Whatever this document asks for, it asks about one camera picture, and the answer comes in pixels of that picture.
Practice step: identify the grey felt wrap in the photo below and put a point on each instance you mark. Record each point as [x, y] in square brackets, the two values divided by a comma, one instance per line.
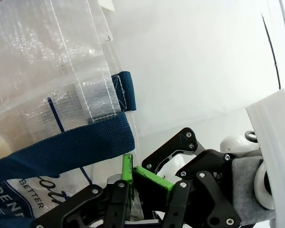
[244, 190]

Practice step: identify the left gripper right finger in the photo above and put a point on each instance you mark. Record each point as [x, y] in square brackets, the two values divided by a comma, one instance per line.
[180, 202]

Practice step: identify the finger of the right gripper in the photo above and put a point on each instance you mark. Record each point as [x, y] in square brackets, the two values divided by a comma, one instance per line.
[180, 142]
[209, 161]

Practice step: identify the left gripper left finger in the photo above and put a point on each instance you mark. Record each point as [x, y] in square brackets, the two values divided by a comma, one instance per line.
[116, 204]

